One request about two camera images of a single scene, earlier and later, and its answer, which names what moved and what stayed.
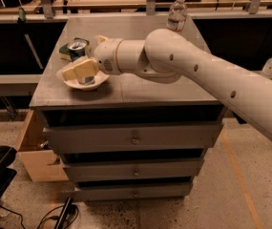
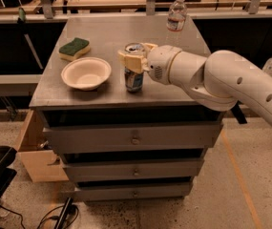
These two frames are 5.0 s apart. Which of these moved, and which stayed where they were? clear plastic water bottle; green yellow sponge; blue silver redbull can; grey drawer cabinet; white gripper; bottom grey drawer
Moved: white gripper; blue silver redbull can
Stayed: clear plastic water bottle; grey drawer cabinet; bottom grey drawer; green yellow sponge
